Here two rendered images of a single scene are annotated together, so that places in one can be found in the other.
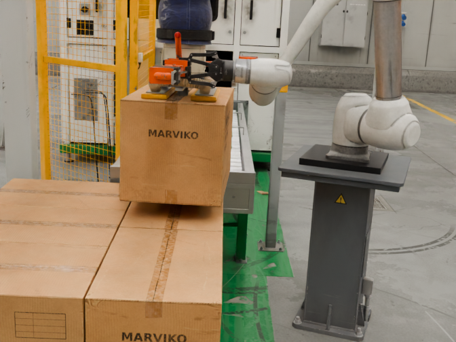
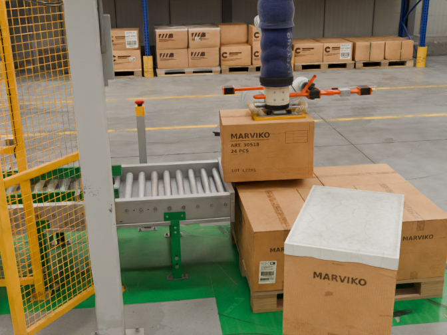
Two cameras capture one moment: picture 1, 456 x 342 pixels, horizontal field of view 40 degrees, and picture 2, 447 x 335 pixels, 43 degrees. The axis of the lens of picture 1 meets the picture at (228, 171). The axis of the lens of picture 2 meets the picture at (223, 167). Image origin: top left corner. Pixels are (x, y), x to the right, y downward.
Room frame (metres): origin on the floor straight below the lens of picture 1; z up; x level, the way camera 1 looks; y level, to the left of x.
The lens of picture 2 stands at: (3.28, 3.89, 1.98)
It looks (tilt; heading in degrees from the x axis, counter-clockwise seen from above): 20 degrees down; 264
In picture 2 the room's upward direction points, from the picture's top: 1 degrees counter-clockwise
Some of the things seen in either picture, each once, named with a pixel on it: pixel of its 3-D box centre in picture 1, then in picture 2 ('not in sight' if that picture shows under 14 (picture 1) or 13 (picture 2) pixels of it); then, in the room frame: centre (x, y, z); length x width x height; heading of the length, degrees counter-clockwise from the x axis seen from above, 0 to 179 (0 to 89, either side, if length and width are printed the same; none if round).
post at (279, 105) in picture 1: (275, 165); (144, 168); (3.47, -0.27, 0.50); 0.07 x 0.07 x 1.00; 1
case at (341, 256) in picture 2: not in sight; (346, 260); (2.56, 1.88, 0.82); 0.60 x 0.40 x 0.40; 65
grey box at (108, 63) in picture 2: not in sight; (90, 48); (3.61, 1.14, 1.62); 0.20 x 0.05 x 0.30; 1
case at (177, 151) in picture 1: (181, 139); (265, 143); (2.61, 0.20, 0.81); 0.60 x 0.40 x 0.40; 177
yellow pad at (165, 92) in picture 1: (159, 88); (279, 113); (2.53, 0.29, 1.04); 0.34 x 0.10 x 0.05; 179
